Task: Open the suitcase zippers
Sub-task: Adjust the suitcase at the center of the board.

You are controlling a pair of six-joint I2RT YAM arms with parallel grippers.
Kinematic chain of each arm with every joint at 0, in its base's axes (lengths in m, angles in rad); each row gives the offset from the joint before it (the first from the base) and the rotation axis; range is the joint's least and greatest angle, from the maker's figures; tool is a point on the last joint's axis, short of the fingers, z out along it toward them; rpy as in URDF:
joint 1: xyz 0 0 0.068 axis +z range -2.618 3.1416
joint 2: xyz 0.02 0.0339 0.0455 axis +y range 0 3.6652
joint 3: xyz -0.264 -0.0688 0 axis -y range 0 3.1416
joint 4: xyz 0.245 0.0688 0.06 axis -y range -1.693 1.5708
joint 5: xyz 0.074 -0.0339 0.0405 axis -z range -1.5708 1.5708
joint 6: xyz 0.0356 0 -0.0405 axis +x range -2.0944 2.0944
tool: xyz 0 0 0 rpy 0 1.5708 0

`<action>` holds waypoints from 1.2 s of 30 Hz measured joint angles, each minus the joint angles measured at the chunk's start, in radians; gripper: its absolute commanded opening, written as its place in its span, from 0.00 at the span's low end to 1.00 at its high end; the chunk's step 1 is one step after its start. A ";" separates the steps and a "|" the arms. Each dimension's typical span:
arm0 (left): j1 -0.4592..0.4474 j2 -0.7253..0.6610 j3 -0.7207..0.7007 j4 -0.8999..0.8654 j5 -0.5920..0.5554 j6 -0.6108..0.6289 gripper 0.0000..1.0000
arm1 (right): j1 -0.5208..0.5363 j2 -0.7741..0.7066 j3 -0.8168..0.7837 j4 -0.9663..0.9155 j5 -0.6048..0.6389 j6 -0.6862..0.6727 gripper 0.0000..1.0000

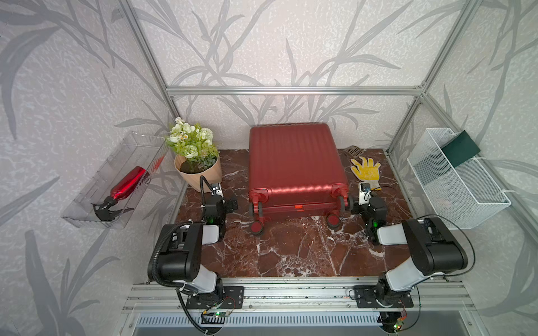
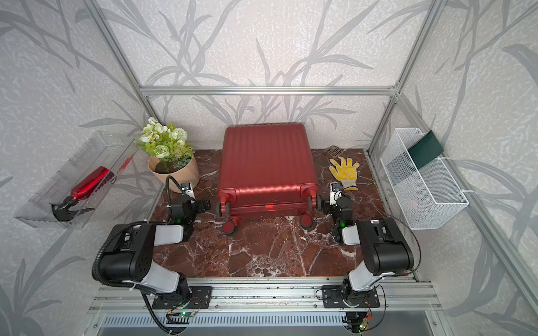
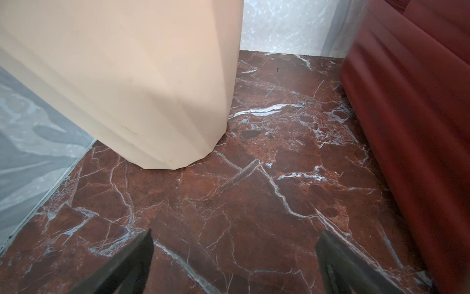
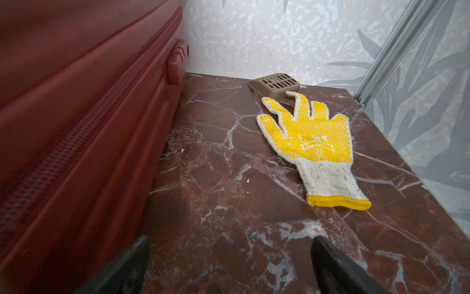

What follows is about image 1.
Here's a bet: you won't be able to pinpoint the red hard-shell suitcase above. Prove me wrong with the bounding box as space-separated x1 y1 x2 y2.
248 123 352 235

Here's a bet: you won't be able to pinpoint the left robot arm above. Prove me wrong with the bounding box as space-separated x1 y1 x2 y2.
147 194 238 301

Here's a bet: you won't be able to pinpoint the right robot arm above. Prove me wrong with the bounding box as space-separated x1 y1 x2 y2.
351 197 472 300

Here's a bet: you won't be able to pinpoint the yellow work glove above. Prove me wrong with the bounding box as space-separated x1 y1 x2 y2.
350 157 381 190

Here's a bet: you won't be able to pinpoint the potted white flower plant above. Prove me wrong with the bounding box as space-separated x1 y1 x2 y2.
165 117 222 192

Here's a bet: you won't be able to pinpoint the brown slotted plastic piece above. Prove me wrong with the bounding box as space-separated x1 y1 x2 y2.
343 146 364 160

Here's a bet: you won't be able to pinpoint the red spray bottle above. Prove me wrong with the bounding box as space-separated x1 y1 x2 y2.
92 166 149 222

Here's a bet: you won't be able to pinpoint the dark green card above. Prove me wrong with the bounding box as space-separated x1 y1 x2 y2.
441 131 481 168

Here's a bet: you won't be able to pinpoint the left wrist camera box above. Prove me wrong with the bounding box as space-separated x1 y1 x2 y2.
211 183 224 197

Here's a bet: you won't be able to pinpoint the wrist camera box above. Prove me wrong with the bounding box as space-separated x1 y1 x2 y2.
358 182 371 205
211 183 224 197

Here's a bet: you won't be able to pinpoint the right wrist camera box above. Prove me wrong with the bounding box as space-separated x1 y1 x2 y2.
358 182 371 205

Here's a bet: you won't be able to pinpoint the white wire mesh basket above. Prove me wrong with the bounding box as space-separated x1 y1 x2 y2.
407 127 511 230

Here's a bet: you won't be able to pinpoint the clear plastic wall bin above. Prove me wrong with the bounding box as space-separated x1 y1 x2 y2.
61 132 167 230

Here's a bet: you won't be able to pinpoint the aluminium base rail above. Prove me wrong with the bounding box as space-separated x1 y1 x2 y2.
122 277 476 314

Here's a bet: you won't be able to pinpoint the aluminium frame profiles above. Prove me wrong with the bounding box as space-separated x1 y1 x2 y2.
119 0 538 244

